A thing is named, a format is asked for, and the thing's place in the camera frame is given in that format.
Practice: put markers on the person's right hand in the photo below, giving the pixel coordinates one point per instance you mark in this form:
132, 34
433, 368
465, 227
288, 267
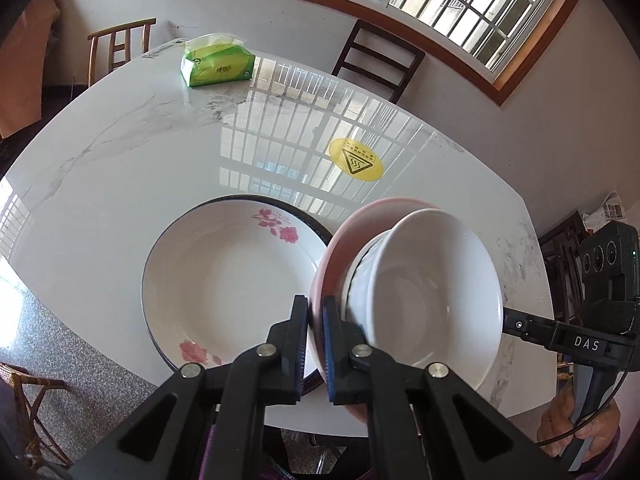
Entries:
552, 425

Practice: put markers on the yellow round warning sticker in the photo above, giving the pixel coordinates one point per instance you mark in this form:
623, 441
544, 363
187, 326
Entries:
356, 159

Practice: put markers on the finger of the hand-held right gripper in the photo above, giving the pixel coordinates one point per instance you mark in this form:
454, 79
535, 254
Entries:
525, 325

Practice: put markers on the dark carved wooden chair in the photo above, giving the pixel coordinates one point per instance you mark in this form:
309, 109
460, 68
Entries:
565, 270

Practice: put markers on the green tissue pack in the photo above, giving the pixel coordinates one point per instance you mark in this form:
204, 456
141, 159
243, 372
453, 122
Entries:
220, 62

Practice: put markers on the folded newspaper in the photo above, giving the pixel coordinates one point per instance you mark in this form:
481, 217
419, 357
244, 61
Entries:
607, 210

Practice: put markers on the light wooden chair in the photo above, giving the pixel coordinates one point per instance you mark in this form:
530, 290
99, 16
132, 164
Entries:
122, 42

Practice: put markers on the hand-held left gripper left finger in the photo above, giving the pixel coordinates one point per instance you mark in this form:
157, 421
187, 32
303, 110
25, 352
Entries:
302, 355

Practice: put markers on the blue floral patterned plate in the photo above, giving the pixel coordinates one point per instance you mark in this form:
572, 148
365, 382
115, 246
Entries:
322, 232

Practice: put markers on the dark wooden slatted chair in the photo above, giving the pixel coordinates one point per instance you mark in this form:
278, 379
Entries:
380, 57

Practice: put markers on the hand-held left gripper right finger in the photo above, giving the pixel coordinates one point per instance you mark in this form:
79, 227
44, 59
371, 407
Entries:
330, 355

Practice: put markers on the rattan chair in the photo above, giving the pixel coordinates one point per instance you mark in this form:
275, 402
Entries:
30, 400

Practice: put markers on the white bowl with blue band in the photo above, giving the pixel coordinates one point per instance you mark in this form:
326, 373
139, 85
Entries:
361, 260

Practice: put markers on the white ribbed bowl pink stripes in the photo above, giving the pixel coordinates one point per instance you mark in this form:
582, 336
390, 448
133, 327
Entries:
440, 300

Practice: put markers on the white plate with pink roses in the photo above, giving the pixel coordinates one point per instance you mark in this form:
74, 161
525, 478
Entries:
230, 285

